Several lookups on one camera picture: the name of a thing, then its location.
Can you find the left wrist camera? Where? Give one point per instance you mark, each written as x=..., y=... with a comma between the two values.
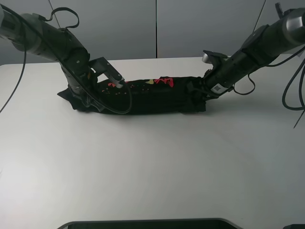
x=114, y=76

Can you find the black printed t-shirt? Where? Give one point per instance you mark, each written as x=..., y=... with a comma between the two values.
x=153, y=96

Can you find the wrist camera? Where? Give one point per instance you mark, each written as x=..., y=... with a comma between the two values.
x=212, y=57
x=114, y=76

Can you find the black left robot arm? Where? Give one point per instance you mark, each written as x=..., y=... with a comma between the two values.
x=31, y=33

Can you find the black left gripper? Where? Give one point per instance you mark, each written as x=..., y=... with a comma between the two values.
x=81, y=74

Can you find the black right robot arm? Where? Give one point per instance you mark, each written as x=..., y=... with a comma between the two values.
x=261, y=48

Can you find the black object bottom right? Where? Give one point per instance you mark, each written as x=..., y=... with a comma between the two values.
x=295, y=226

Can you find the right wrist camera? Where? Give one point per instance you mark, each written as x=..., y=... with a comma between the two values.
x=212, y=57

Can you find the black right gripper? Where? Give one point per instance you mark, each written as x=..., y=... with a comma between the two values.
x=199, y=89

